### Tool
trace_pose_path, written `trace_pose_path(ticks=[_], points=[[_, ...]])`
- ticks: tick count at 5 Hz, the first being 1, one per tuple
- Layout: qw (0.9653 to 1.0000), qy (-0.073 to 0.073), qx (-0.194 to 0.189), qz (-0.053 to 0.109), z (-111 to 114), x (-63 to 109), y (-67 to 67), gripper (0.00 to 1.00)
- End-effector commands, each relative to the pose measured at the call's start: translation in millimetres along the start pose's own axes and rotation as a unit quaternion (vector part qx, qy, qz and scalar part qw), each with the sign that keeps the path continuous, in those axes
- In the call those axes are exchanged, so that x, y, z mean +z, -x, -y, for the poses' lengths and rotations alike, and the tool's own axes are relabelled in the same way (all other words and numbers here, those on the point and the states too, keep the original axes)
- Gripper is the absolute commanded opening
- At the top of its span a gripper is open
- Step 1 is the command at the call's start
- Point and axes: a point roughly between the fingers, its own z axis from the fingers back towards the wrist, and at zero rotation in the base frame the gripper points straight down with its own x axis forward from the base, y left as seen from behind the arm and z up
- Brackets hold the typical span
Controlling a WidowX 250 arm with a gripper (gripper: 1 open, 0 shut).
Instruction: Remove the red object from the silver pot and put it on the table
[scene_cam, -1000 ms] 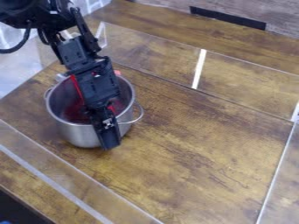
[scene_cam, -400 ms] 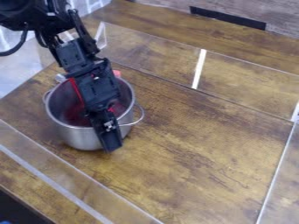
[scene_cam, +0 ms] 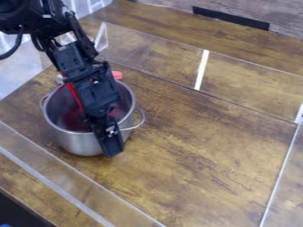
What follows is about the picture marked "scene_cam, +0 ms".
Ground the red star-shaped block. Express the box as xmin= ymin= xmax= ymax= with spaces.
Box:
xmin=57 ymin=86 xmax=91 ymax=133

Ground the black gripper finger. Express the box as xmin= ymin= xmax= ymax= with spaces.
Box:
xmin=91 ymin=115 xmax=124 ymax=158

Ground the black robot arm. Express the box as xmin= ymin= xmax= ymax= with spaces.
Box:
xmin=0 ymin=0 xmax=124 ymax=157

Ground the small pink oval object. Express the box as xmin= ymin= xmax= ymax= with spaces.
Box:
xmin=112 ymin=71 xmax=123 ymax=80

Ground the clear acrylic triangular bracket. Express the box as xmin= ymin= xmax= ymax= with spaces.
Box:
xmin=95 ymin=22 xmax=109 ymax=52

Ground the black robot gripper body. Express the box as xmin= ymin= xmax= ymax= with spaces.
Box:
xmin=60 ymin=61 xmax=120 ymax=117

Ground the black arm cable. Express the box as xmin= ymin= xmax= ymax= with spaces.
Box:
xmin=0 ymin=25 xmax=27 ymax=61

